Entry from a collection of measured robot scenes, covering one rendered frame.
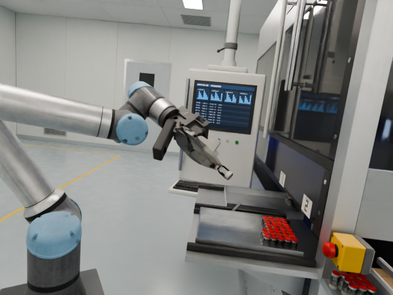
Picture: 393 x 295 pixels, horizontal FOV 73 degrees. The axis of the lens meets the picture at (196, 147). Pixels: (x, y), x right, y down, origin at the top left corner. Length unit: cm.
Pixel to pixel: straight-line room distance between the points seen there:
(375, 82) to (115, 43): 633
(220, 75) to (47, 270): 140
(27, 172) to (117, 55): 607
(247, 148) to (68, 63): 600
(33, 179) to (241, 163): 127
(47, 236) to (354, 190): 78
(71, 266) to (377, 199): 81
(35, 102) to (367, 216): 87
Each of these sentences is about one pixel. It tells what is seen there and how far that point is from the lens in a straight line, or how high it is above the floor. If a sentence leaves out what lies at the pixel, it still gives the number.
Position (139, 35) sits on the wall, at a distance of 670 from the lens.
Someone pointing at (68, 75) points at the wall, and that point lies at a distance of 722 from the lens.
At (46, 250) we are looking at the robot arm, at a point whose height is 98.
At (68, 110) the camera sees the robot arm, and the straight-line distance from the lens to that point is 65.
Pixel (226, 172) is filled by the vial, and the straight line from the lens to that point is 65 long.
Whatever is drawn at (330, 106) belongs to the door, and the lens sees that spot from 97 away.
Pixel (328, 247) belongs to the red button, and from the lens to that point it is 80.
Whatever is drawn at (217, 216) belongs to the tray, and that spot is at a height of 88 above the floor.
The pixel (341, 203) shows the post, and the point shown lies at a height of 111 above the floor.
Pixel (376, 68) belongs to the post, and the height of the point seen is 147.
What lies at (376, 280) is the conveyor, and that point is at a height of 93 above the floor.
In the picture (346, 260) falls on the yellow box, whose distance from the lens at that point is 81.
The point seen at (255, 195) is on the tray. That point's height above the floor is 88.
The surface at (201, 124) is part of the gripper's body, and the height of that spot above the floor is 128.
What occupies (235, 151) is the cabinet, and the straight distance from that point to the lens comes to 175.
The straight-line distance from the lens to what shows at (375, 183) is 87.
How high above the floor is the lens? 134
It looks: 10 degrees down
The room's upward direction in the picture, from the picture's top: 6 degrees clockwise
